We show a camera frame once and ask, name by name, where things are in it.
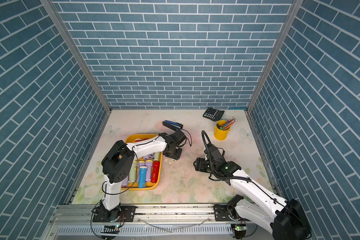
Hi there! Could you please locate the red flashlight plain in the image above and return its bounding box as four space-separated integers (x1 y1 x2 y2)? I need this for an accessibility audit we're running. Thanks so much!
151 161 161 184

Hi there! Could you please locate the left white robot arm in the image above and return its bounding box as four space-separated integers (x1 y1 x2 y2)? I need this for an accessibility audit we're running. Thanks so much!
101 130 187 211

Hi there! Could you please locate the green flashlight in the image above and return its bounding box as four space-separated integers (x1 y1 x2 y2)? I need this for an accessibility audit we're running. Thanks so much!
128 161 138 184
154 152 161 161

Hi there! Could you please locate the black and blue stapler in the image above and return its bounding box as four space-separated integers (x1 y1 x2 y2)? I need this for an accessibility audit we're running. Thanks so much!
162 120 183 131

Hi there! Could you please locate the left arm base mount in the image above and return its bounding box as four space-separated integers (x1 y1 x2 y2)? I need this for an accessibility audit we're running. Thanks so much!
92 204 136 224

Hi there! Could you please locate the coloured pens bundle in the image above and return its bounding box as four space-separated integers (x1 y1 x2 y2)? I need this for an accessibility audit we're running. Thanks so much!
219 117 237 131

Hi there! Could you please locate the yellow pen cup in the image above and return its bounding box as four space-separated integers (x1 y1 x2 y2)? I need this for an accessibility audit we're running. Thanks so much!
214 120 231 141

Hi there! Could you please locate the blue flashlight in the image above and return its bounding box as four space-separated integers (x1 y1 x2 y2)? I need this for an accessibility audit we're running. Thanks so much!
138 166 148 189

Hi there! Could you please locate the yellow plastic storage tray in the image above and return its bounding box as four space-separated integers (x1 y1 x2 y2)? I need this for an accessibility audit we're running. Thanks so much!
122 134 163 191

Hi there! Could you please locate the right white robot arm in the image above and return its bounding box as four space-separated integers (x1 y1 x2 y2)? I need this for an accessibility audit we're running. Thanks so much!
194 143 312 240

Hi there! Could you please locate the black desk calculator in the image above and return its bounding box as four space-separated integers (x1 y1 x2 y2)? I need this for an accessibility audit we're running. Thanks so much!
203 108 225 122

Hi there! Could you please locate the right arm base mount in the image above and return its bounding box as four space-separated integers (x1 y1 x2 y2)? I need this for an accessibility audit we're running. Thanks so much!
213 195 254 222

